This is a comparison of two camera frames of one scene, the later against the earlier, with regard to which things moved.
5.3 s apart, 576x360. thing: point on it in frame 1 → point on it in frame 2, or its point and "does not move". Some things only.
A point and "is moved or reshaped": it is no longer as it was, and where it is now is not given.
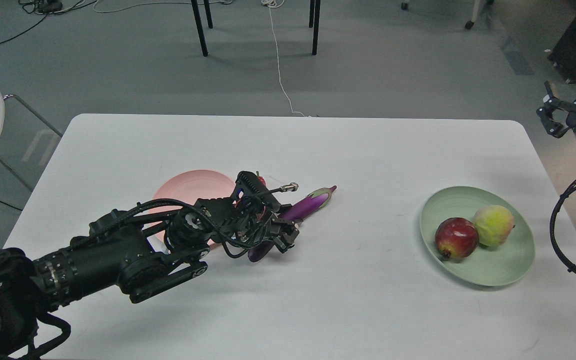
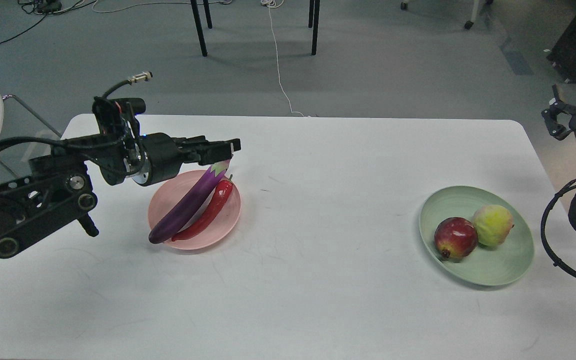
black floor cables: x=45 y=7 does not move
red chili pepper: x=262 y=179 is moved or reshaped
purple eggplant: x=317 y=199 → x=190 y=204
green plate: x=495 y=265 does not move
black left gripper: x=263 y=231 → x=162 y=159
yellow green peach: x=494 y=224 does not move
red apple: x=456 y=237 does not move
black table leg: x=311 y=13 does not move
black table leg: x=199 y=27 does not move
